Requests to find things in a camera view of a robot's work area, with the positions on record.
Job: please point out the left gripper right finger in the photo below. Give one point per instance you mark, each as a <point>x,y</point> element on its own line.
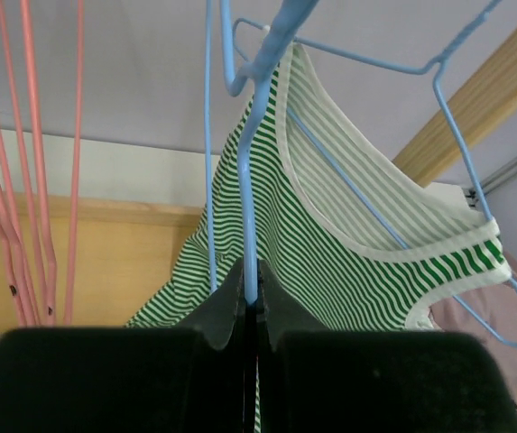
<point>278,312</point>

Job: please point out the blue hanger under green top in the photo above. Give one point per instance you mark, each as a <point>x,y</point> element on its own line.
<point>482,104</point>

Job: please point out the mauve tank top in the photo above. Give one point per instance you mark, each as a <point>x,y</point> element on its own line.
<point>497,305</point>

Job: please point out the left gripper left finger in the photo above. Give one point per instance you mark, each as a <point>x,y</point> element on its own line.
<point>215,317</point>

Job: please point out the green white striped tank top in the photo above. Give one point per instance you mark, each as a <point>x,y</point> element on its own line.
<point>366,251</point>

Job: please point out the right aluminium frame post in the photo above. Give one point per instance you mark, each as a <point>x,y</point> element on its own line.
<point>499,177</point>

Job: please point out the blue hanger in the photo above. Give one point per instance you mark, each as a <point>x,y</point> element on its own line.
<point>482,104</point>
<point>291,16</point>

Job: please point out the wooden clothes rack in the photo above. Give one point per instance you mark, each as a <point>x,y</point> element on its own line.
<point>114,259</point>

